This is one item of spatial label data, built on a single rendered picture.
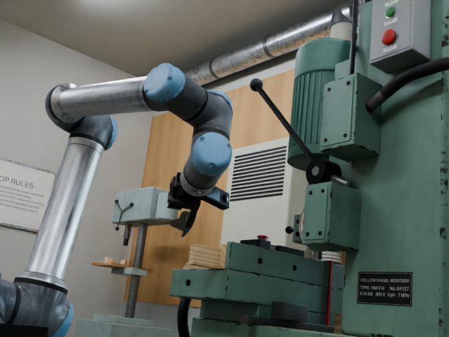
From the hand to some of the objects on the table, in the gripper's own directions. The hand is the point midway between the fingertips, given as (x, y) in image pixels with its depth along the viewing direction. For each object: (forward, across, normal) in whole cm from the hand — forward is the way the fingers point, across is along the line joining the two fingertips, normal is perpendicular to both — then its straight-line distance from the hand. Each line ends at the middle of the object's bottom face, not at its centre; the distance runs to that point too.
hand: (186, 212), depth 157 cm
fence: (-29, +25, +29) cm, 48 cm away
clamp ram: (-14, +21, +23) cm, 34 cm away
